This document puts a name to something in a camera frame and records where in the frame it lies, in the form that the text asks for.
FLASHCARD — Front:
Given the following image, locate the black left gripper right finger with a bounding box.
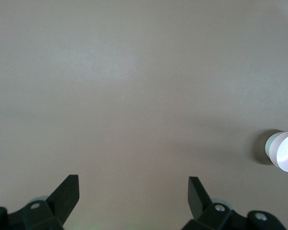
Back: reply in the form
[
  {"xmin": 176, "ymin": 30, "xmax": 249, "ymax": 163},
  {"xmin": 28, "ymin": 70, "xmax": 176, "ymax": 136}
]
[{"xmin": 183, "ymin": 176, "xmax": 286, "ymax": 230}]

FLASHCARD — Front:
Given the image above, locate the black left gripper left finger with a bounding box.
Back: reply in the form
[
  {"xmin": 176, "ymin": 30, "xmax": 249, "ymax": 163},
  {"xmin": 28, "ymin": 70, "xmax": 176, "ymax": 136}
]
[{"xmin": 0, "ymin": 174, "xmax": 80, "ymax": 230}]

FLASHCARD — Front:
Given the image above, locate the white bowl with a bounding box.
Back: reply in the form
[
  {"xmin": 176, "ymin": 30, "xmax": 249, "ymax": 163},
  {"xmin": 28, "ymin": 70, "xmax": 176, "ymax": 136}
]
[{"xmin": 264, "ymin": 131, "xmax": 286, "ymax": 166}]

